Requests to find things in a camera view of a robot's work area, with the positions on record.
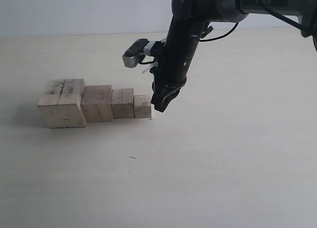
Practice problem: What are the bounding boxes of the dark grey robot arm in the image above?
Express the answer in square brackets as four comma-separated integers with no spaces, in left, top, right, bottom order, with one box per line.
[150,0,317,112]

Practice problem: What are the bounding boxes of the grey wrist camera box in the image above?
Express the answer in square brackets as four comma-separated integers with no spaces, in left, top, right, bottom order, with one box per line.
[122,38,166,68]

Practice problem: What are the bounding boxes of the second largest wooden cube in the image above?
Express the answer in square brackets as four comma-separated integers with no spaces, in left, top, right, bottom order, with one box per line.
[81,85,113,123]

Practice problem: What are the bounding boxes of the medium wooden cube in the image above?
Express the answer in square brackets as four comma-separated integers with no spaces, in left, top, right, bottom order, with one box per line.
[110,88,134,119]

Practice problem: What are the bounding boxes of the smallest wooden cube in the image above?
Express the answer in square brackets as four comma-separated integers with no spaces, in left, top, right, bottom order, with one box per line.
[134,94,152,118]

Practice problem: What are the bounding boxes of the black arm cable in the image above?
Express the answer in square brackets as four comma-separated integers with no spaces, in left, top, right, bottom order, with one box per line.
[198,0,313,44]

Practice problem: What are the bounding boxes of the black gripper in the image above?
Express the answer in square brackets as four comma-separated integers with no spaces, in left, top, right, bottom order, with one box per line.
[151,17,210,113]

